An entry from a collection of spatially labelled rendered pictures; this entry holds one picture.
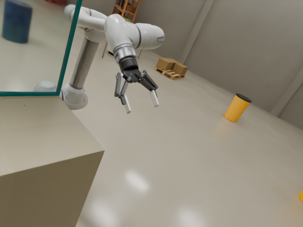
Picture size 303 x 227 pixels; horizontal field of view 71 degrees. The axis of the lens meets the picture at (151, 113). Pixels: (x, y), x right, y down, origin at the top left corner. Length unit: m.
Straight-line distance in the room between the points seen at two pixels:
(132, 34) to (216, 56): 9.39
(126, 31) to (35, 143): 0.55
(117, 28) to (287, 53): 9.51
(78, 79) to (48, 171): 1.04
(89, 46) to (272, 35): 9.14
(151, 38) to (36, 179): 0.71
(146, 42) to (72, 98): 0.86
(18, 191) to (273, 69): 9.92
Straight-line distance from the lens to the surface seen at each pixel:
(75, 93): 1.66
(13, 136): 0.74
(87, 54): 1.56
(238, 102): 6.16
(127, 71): 0.89
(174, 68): 8.02
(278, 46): 10.18
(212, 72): 10.31
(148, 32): 1.00
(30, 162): 0.66
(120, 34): 0.93
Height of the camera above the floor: 1.73
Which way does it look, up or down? 24 degrees down
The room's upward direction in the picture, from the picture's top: 25 degrees clockwise
